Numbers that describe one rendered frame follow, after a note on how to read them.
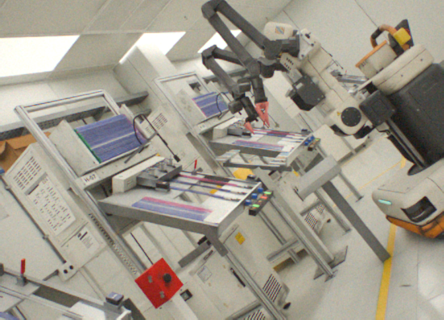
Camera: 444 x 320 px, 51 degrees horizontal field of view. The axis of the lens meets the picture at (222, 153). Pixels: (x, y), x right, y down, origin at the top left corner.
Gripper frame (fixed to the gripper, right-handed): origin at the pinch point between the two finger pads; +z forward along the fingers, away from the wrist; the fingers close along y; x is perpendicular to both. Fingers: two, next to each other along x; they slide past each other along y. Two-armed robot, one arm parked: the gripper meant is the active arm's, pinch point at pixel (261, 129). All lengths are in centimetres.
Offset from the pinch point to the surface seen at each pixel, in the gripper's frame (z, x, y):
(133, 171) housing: -18, -35, 73
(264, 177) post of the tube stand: 20, -61, -2
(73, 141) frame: -46, -16, 94
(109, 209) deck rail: -1, -11, 93
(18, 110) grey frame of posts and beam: -72, -5, 112
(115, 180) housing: -17, -25, 84
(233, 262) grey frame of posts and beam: 54, 17, 49
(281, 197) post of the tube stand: 37, -62, -5
